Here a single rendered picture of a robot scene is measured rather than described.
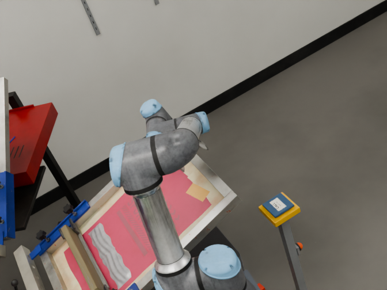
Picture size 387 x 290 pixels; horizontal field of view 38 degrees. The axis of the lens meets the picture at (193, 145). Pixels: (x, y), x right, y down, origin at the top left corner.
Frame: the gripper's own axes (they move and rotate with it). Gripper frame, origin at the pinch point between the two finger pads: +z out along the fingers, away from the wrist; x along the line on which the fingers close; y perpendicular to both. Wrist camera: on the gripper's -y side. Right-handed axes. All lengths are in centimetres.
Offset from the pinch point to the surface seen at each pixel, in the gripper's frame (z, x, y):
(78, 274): 6, -66, -4
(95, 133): 86, -38, -200
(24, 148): 3, -62, -106
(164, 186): 4.4, -16.5, -5.4
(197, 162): 0.3, -0.2, 2.0
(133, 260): 5.6, -43.7, 12.9
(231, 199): 0.6, -0.6, 28.8
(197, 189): 4.2, -7.4, 9.3
